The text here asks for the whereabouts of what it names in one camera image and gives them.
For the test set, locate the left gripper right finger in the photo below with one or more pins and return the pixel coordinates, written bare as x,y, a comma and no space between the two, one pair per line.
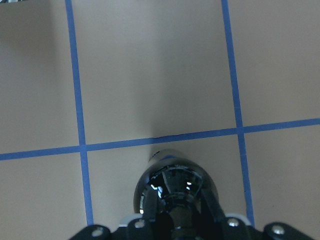
212,216

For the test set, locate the dark wine bottle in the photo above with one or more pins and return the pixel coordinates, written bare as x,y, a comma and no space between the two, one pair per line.
178,182

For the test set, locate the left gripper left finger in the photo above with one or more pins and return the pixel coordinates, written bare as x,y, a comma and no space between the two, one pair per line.
150,211

